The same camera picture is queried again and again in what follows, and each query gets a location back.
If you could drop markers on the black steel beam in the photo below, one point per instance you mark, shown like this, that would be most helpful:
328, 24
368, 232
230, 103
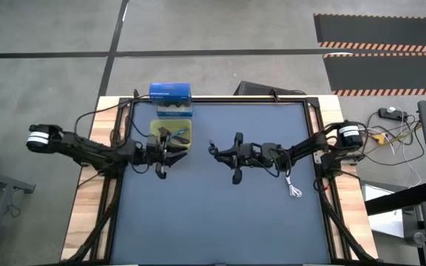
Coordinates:
394, 201

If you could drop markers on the black aluminium table frame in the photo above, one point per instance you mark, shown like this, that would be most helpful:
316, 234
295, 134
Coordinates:
235, 99

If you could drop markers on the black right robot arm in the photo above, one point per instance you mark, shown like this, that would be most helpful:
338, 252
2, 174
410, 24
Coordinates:
301, 147

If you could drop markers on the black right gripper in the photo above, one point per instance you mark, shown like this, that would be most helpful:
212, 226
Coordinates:
250, 155

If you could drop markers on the blue-grey table mat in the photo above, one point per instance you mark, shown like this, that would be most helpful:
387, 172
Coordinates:
198, 207

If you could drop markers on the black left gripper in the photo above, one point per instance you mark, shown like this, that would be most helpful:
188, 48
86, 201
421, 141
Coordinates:
154, 151

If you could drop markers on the black case behind table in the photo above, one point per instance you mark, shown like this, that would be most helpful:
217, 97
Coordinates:
253, 88

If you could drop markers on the yellow plastic bin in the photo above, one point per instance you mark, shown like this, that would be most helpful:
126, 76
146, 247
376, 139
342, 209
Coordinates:
155, 125

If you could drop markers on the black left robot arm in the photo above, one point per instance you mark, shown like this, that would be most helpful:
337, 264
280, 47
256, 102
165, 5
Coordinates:
87, 151

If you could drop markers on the black hazard-striped floor mat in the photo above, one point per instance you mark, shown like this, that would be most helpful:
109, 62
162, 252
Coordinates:
383, 74
383, 29

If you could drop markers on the white box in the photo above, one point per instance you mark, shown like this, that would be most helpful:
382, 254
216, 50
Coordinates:
383, 221

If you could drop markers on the blue game controller box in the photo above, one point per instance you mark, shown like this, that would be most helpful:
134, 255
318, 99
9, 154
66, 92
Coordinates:
170, 92

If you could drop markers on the black power strip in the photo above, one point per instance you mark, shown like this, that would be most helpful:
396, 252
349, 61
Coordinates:
398, 114

